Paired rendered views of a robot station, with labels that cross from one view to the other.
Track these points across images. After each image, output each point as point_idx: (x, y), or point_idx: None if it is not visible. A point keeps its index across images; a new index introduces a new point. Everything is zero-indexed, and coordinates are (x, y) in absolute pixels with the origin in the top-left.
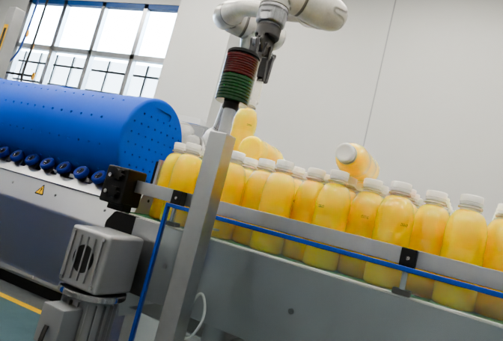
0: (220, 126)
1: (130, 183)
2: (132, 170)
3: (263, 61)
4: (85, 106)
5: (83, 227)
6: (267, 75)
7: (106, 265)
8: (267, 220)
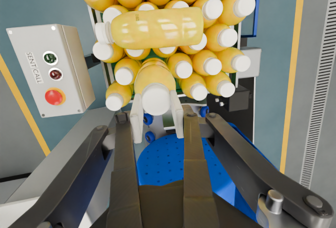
0: None
1: (239, 87)
2: (245, 91)
3: (137, 178)
4: None
5: (259, 69)
6: (99, 141)
7: (251, 47)
8: None
